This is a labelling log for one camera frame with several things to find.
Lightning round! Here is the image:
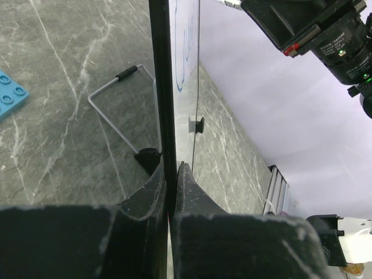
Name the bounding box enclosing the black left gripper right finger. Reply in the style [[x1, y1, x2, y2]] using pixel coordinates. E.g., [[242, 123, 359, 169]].
[[171, 163, 330, 278]]

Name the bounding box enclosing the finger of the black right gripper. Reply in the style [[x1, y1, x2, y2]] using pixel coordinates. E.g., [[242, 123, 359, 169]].
[[241, 1, 356, 51]]

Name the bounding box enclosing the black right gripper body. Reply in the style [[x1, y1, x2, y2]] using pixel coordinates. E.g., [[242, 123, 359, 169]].
[[283, 1, 371, 85]]

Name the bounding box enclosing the blue studded building plate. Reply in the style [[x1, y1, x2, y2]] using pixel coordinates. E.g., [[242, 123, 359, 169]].
[[0, 71, 29, 121]]

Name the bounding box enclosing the aluminium extrusion frame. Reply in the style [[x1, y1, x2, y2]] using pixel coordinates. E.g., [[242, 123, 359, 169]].
[[263, 165, 289, 215]]

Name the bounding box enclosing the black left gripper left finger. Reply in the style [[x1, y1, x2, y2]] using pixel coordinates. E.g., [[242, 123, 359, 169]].
[[1, 165, 168, 278]]

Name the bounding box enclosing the white whiteboard black frame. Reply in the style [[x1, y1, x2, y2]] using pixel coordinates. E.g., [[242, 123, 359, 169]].
[[87, 0, 206, 210]]

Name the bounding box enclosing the white marker pen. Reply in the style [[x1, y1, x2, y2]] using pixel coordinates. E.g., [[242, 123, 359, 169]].
[[220, 0, 242, 10]]

